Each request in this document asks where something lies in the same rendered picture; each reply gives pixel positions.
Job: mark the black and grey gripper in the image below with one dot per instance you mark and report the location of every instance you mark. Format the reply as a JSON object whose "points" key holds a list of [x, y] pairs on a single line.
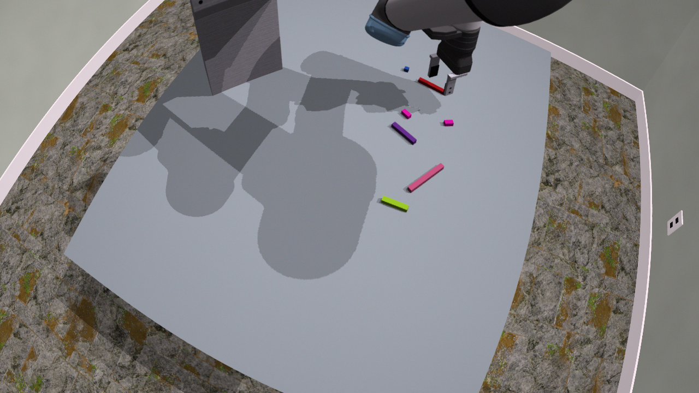
{"points": [[455, 50]]}

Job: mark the red rod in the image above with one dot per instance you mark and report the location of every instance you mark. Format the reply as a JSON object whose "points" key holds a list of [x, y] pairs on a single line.
{"points": [[430, 85]]}

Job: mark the purple rod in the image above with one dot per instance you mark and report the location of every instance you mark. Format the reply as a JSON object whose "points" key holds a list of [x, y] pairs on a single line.
{"points": [[404, 133]]}

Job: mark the lime green rod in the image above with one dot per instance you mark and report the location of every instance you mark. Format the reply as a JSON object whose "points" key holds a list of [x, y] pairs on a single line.
{"points": [[395, 204]]}

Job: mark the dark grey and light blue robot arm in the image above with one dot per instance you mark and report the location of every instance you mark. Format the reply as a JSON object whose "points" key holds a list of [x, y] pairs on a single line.
{"points": [[392, 21]]}

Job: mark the pink rod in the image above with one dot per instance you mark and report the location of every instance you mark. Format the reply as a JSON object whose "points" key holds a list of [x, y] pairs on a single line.
{"points": [[425, 178]]}

